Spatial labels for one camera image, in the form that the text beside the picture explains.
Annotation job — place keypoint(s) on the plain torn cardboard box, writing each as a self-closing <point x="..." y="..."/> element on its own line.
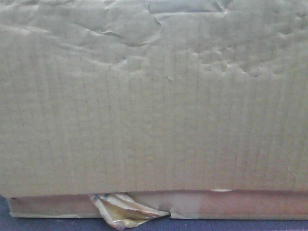
<point x="130" y="110"/>

